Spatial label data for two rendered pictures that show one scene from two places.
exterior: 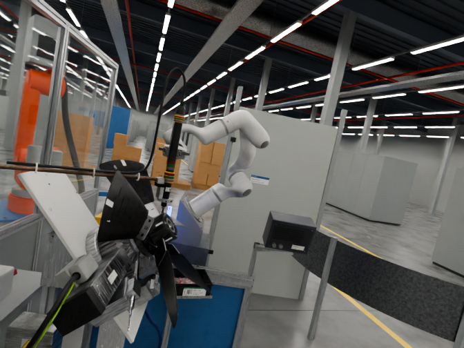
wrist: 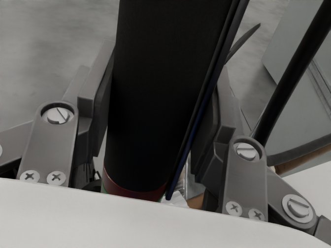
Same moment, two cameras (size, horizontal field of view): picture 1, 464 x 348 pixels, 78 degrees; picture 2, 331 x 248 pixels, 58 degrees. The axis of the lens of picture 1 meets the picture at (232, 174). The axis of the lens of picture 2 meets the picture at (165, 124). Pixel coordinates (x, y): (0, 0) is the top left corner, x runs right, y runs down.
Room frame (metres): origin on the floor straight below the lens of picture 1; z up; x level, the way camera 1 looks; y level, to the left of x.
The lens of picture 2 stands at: (1.29, 0.27, 1.58)
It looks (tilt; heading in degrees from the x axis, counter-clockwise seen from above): 43 degrees down; 179
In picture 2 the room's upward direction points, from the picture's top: 16 degrees clockwise
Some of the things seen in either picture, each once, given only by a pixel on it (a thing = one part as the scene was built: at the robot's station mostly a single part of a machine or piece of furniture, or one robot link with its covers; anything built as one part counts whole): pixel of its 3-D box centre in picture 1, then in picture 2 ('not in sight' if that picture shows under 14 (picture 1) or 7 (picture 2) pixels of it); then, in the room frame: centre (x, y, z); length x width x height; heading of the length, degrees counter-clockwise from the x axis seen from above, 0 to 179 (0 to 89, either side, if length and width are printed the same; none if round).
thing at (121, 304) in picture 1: (112, 301); not in sight; (0.85, 0.29, 1.03); 0.15 x 0.10 x 0.14; 96
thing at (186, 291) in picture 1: (188, 282); not in sight; (1.41, 0.11, 0.85); 0.22 x 0.17 x 0.07; 111
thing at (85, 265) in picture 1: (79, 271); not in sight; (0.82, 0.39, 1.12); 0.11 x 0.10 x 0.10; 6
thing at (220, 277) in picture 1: (177, 270); not in sight; (1.57, 0.20, 0.82); 0.90 x 0.04 x 0.08; 96
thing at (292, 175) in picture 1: (271, 198); not in sight; (3.10, -0.49, 1.10); 1.21 x 0.05 x 2.20; 96
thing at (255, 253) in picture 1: (253, 259); not in sight; (1.62, -0.23, 0.96); 0.03 x 0.03 x 0.20; 6
